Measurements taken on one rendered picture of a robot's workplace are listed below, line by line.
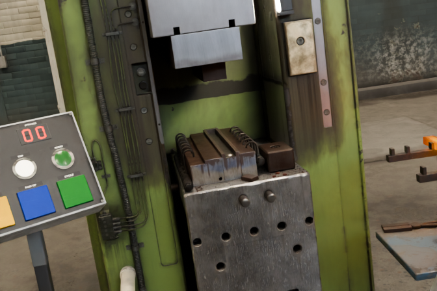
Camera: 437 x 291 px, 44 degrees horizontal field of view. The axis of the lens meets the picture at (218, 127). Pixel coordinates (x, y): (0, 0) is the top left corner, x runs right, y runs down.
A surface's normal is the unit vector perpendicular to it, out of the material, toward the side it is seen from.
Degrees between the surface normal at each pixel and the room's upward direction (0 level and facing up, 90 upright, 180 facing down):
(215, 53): 90
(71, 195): 60
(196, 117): 90
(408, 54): 92
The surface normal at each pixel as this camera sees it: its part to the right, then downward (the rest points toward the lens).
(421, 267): -0.14, -0.97
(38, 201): 0.41, -0.41
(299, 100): 0.16, 0.17
